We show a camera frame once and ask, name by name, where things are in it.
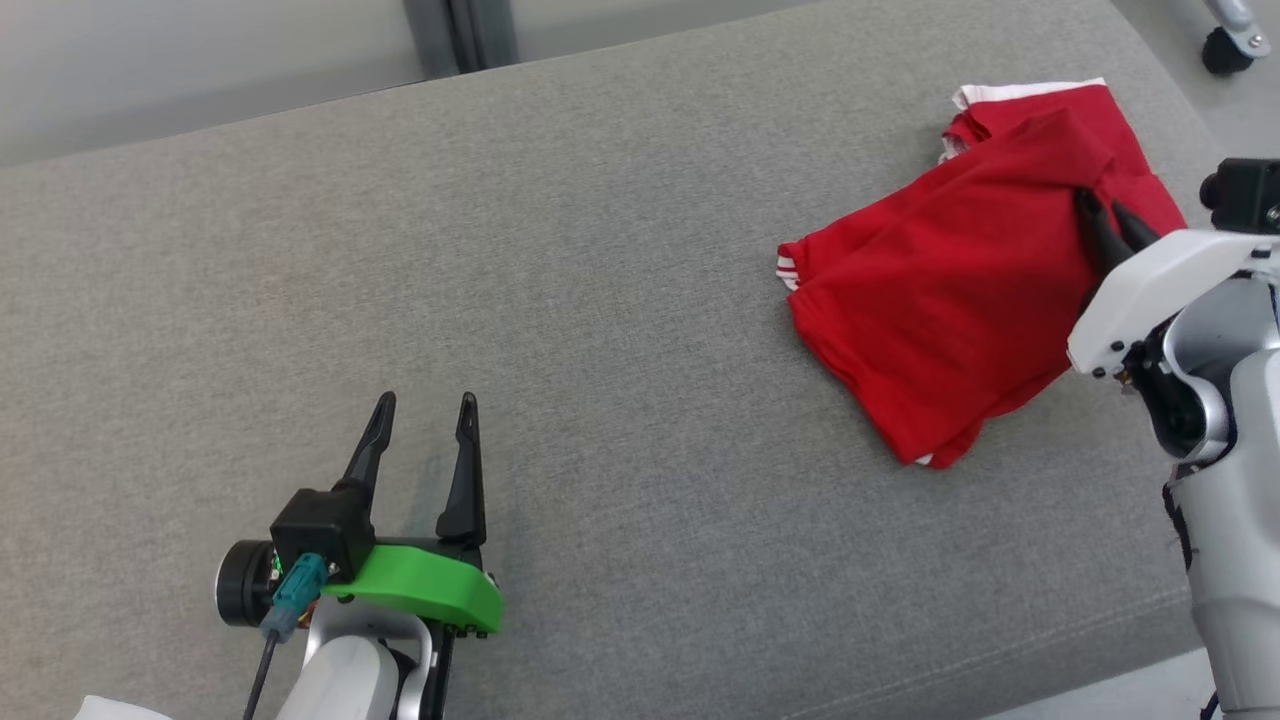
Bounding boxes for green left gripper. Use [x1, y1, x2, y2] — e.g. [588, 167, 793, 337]
[322, 392, 504, 636]

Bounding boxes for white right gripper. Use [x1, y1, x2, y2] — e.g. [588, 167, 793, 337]
[1067, 188, 1280, 379]

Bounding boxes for red shorts with white stripe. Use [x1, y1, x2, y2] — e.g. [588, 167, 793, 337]
[940, 78, 1191, 236]

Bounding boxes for red white basketball jersey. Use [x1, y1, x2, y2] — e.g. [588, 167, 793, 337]
[778, 105, 1191, 469]

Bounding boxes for metal leg with black caster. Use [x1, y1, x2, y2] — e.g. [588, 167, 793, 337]
[1195, 0, 1273, 77]

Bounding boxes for grey fabric sofa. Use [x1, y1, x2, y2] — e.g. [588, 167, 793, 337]
[0, 0, 1231, 720]

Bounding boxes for left camera cable teal plug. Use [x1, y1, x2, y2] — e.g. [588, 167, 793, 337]
[243, 553, 329, 720]

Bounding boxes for grey partition post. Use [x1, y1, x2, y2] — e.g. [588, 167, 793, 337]
[403, 0, 519, 79]

